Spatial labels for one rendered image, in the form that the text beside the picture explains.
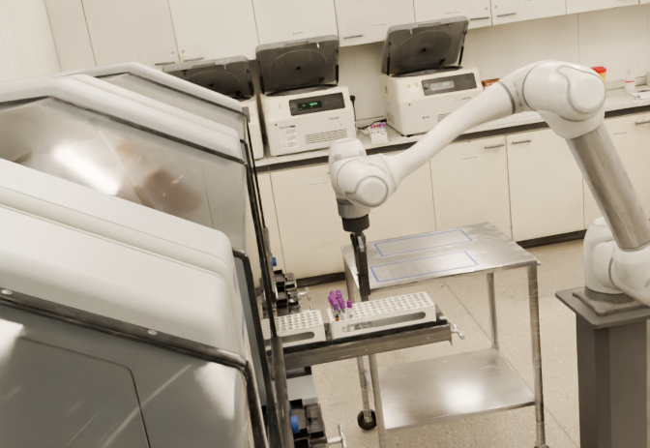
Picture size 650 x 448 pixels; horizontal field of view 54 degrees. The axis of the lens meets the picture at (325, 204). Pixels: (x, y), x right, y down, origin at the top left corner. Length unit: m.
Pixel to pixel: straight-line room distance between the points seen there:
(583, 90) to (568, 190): 2.97
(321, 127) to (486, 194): 1.18
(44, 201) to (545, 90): 1.28
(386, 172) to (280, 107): 2.54
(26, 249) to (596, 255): 1.77
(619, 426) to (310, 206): 2.41
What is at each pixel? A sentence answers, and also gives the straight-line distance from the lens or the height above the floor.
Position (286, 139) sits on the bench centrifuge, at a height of 1.00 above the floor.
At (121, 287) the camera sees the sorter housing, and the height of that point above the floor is 1.47.
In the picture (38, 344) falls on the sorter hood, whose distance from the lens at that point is 0.49.
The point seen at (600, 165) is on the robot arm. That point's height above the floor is 1.22.
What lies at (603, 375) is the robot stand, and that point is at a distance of 2.26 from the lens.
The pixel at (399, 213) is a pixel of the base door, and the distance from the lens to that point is 4.23.
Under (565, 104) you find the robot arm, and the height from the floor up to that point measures 1.40.
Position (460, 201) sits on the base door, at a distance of 4.32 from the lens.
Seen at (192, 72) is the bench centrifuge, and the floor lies 1.48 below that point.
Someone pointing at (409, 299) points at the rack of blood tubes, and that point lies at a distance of 1.91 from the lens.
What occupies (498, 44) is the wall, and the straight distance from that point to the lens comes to 4.93.
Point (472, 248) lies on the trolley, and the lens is 2.37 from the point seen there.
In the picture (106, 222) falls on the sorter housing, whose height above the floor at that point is 1.50.
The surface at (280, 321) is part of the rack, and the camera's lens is 1.87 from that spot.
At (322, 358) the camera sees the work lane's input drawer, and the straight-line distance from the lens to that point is 1.83.
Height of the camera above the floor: 1.65
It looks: 15 degrees down
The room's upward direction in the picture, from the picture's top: 8 degrees counter-clockwise
